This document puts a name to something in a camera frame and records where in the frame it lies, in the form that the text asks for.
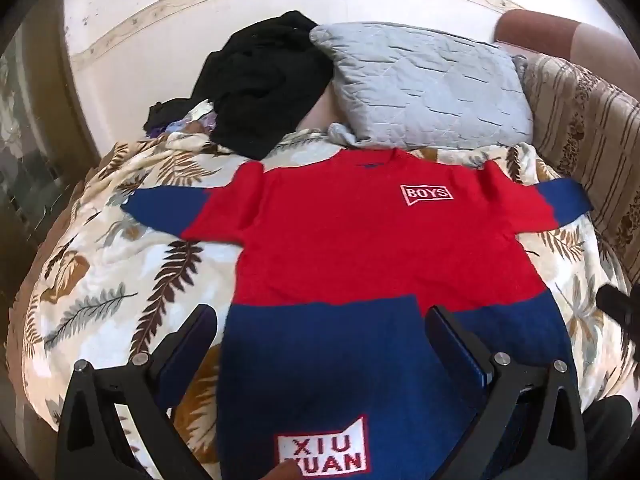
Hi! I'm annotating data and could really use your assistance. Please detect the patterned glass door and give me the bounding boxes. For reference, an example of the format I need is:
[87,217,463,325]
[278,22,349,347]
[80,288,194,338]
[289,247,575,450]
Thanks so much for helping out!
[0,25,101,241]

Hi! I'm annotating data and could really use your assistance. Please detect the grey quilted pillow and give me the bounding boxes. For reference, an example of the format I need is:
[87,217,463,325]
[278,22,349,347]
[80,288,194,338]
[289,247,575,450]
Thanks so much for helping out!
[309,22,535,151]

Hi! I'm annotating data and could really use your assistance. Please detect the red and blue sweater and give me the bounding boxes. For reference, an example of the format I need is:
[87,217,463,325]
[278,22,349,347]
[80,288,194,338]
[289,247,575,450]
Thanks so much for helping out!
[120,147,595,480]

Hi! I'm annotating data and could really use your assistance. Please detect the striped beige sofa cushion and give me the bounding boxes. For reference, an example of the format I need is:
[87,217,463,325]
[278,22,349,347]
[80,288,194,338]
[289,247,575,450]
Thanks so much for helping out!
[520,52,640,286]

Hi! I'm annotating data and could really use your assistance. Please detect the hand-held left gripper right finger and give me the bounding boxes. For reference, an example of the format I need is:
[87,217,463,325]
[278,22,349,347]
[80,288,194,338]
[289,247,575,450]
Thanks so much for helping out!
[424,304,590,480]

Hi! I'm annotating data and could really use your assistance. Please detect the small dark cloth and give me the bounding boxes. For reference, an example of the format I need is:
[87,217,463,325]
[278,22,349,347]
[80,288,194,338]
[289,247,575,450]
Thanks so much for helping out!
[144,97,201,135]

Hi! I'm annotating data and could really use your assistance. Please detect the brown velvet cushion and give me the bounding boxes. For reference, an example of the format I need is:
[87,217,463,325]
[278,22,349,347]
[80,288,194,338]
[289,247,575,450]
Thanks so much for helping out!
[492,9,621,61]

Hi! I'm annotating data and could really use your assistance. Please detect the black garment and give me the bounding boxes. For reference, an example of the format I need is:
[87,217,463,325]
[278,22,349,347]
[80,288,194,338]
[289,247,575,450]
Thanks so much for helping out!
[190,10,335,161]

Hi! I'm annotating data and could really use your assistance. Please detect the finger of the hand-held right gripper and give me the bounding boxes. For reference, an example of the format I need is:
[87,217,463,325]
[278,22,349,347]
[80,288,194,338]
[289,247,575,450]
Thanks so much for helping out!
[596,285,640,333]

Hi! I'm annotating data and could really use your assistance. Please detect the leaf print blanket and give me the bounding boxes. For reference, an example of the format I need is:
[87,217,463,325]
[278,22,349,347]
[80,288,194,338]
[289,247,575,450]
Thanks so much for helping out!
[5,127,636,480]

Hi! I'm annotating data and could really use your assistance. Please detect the purple and white cloth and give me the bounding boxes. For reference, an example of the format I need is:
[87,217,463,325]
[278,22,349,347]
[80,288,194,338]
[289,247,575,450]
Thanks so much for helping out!
[167,100,221,136]

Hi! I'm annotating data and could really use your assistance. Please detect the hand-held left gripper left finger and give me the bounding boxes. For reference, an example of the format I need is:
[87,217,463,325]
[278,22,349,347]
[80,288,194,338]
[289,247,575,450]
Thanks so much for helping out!
[54,304,219,480]

